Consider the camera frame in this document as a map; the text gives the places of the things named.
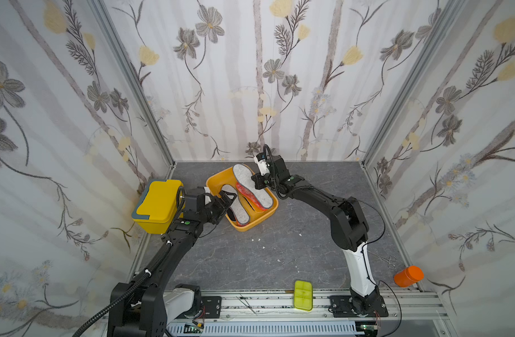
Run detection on red patterned insole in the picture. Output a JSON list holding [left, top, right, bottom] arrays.
[[236, 183, 264, 212]]

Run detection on white slotted cable duct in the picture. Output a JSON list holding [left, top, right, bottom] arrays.
[[166, 322, 365, 336]]

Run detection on orange cylindrical container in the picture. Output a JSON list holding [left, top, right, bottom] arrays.
[[394, 265, 425, 288]]

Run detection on yellow plastic storage tray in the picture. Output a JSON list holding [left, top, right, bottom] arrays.
[[206, 164, 278, 232]]

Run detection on green compartment box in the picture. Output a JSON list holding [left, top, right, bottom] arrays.
[[293, 280, 314, 312]]

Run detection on black corrugated cable conduit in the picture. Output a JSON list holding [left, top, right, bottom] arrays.
[[71, 248, 170, 337]]

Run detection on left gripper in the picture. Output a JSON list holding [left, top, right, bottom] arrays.
[[198, 190, 238, 226]]

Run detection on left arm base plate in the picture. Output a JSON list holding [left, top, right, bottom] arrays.
[[194, 296, 222, 320]]

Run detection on grey felt insole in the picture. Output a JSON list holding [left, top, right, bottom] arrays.
[[222, 185, 250, 227], [233, 164, 274, 211]]

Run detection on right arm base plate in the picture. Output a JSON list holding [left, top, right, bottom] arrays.
[[329, 296, 389, 318]]

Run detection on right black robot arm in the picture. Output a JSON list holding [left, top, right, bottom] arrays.
[[252, 152, 382, 317]]

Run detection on aluminium rail frame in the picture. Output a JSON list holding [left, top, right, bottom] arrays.
[[101, 288, 452, 337]]

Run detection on yellow lidded box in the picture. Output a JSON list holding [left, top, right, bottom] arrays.
[[132, 180, 184, 234]]

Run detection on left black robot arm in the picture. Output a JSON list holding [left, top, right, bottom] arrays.
[[107, 188, 237, 336]]

